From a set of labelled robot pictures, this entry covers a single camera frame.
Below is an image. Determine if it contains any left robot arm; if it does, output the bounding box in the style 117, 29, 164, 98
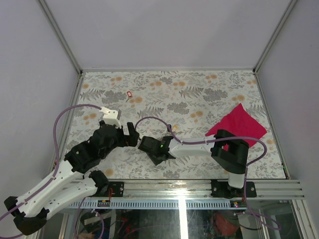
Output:
4, 121, 140, 236

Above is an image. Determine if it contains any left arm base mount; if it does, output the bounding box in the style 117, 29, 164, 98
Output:
94, 181, 125, 198

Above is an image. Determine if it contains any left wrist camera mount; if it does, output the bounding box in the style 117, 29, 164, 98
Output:
99, 107, 122, 128

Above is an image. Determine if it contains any floral table mat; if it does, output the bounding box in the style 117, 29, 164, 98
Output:
65, 70, 286, 179

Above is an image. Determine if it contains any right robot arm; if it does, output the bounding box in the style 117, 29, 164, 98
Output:
138, 129, 249, 197

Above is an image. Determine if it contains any red tag key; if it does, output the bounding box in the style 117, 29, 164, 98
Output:
127, 91, 133, 101

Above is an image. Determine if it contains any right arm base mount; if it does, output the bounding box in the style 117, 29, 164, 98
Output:
210, 179, 257, 199

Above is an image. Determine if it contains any slotted cable duct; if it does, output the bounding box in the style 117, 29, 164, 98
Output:
69, 199, 232, 210

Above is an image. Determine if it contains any silver keyring bunch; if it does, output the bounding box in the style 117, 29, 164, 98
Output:
162, 132, 173, 139

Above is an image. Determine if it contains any aluminium front rail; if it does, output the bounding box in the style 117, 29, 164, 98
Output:
82, 179, 306, 201

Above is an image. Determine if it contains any pink cloth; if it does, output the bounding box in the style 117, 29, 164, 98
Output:
205, 104, 267, 139

